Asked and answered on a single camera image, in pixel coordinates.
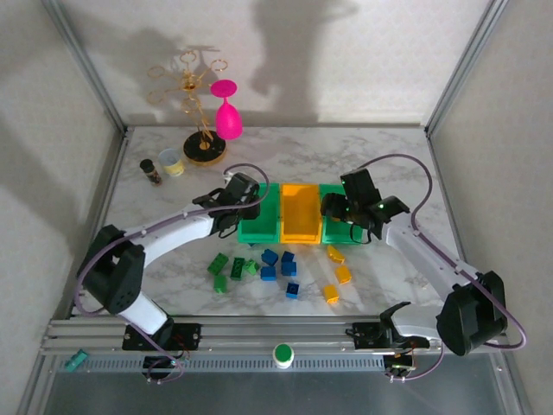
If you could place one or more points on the green plastic bin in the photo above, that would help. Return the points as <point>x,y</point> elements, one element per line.
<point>259,231</point>
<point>337,233</point>

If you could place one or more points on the orange plastic bin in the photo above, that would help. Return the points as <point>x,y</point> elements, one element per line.
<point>300,212</point>

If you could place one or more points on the small green lego brick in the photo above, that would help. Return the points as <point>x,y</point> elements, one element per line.
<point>251,266</point>
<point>220,284</point>

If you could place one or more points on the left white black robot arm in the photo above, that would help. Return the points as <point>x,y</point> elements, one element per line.
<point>181,233</point>

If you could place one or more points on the small white yellow cup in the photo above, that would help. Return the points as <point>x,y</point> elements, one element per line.
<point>172,163</point>

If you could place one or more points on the dark spice jar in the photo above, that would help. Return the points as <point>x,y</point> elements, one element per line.
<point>151,172</point>

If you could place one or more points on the pink plastic wine glass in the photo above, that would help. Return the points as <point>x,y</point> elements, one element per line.
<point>228,123</point>

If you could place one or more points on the green push button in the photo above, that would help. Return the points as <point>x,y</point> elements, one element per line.
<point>283,353</point>

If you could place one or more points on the small electronics board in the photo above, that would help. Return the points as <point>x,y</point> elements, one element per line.
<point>157,363</point>
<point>399,365</point>

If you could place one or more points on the teal plug connector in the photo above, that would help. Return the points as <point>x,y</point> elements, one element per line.
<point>76,361</point>

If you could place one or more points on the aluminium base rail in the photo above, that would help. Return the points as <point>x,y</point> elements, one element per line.
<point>259,333</point>

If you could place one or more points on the aluminium frame post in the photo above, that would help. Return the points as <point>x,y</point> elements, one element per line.
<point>86,65</point>
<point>462,65</point>

